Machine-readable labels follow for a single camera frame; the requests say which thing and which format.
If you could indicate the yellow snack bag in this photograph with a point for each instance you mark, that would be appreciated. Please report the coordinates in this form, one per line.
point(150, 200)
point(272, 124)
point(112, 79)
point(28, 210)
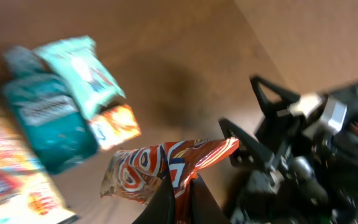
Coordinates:
point(27, 193)

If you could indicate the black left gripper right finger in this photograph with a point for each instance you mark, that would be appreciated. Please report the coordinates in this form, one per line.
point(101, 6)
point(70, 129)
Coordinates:
point(203, 207)

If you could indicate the orange tissue pack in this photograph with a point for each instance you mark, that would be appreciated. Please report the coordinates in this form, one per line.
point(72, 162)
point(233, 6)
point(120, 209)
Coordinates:
point(114, 127)

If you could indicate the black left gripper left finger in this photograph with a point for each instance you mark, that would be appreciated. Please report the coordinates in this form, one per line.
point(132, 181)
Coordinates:
point(161, 208)

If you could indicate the red snack packet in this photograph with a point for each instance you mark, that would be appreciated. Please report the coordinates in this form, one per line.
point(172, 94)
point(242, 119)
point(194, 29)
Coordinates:
point(137, 174)

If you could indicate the teal mouthwash bottle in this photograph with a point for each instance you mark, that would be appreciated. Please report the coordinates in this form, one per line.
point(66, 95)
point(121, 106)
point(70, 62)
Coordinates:
point(47, 113)

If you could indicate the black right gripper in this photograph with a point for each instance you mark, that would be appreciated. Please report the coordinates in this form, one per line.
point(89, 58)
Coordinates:
point(299, 172)

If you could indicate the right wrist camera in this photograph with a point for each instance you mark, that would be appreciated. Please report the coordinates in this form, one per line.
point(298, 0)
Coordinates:
point(333, 115)

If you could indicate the light blue wipes pack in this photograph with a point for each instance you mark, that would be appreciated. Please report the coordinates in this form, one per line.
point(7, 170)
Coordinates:
point(89, 81)

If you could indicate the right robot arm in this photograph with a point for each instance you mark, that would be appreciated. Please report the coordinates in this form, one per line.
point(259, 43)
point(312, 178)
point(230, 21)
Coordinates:
point(302, 159)

